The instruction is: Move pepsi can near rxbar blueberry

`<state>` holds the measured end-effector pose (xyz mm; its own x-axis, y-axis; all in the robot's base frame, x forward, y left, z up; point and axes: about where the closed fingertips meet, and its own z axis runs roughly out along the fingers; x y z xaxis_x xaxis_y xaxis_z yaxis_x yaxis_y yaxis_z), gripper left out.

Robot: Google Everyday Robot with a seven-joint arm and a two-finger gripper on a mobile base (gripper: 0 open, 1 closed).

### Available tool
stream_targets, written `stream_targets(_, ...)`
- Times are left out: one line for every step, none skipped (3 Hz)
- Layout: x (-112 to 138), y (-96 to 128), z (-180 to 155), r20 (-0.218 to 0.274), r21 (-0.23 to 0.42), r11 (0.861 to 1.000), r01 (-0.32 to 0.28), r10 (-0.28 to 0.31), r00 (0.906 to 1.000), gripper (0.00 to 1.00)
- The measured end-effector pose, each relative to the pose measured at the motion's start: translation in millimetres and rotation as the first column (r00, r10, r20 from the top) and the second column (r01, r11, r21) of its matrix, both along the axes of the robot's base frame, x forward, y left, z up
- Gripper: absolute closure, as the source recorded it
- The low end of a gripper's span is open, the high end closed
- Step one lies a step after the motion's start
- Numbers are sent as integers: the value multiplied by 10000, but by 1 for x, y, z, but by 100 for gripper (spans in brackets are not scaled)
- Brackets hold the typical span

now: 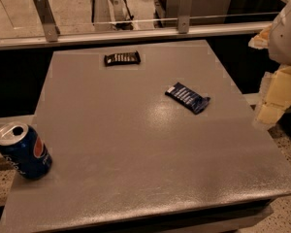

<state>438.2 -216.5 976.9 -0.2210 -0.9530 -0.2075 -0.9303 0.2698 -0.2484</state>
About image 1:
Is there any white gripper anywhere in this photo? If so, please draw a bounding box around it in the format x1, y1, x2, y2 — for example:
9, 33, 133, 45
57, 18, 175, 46
248, 0, 291, 125

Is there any blue pepsi can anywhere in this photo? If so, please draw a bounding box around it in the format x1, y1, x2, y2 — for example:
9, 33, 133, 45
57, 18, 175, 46
0, 121, 52, 180

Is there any blue rxbar blueberry wrapper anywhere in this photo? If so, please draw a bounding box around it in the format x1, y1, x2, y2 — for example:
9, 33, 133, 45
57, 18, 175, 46
165, 83, 210, 115

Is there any black snack bar wrapper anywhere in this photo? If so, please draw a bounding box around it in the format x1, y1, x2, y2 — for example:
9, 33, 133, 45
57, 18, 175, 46
104, 51, 141, 67

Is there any horizontal metal rail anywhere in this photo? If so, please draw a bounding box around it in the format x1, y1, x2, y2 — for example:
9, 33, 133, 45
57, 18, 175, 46
0, 21, 271, 50

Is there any right metal rail bracket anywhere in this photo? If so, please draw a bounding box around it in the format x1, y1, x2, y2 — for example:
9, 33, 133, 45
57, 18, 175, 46
178, 0, 193, 34

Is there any metal rail bracket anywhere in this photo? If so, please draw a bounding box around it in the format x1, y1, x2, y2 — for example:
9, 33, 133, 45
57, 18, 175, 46
33, 0, 60, 42
178, 0, 193, 34

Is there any left metal rail bracket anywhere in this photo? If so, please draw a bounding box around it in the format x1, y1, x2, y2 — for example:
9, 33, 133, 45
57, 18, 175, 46
33, 0, 60, 42

